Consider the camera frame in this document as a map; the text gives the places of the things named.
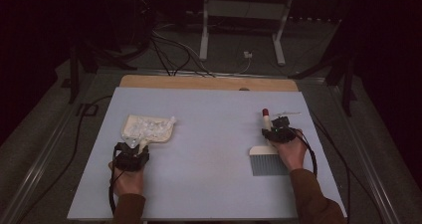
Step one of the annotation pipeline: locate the long black floor cable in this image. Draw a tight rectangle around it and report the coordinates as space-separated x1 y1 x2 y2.
310 109 352 224
14 95 113 224

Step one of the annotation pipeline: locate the black tripod stand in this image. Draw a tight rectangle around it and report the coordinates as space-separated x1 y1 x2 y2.
68 39 138 105
288 49 358 117

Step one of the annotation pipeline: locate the person's right hand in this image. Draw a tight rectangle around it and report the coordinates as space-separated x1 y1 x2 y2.
270 129 308 172

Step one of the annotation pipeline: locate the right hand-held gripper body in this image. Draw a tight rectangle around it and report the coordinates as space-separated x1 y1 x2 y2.
270 112 303 144

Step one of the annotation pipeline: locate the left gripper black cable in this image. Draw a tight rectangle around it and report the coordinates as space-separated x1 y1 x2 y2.
107 145 127 216

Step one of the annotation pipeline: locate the white cable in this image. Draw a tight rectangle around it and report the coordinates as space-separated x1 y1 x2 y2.
212 56 253 78

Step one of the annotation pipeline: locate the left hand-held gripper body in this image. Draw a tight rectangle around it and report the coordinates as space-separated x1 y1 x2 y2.
113 132 150 172

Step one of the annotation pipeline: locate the wooden table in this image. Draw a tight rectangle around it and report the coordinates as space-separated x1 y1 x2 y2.
118 74 299 93

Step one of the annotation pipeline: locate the cream plastic dustpan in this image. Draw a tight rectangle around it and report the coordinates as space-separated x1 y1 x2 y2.
120 113 177 156

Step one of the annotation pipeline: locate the bundle of black cables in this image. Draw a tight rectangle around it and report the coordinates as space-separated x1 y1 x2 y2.
150 26 217 78

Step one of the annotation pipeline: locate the metal floor rail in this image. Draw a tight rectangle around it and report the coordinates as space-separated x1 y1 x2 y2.
326 83 404 224
0 71 101 224

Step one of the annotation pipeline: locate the white metal stand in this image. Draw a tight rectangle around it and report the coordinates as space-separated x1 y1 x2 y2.
198 0 297 67

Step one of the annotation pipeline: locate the person's left hand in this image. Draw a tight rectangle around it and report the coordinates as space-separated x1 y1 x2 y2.
107 162 145 197

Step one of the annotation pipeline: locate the pale blue board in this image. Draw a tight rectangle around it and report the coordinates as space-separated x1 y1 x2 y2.
67 87 348 221

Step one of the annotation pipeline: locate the cream brush with red tip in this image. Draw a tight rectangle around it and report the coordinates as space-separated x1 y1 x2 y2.
249 108 290 177

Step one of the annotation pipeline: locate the pile of white paper scraps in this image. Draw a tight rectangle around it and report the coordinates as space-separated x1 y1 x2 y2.
125 115 177 140

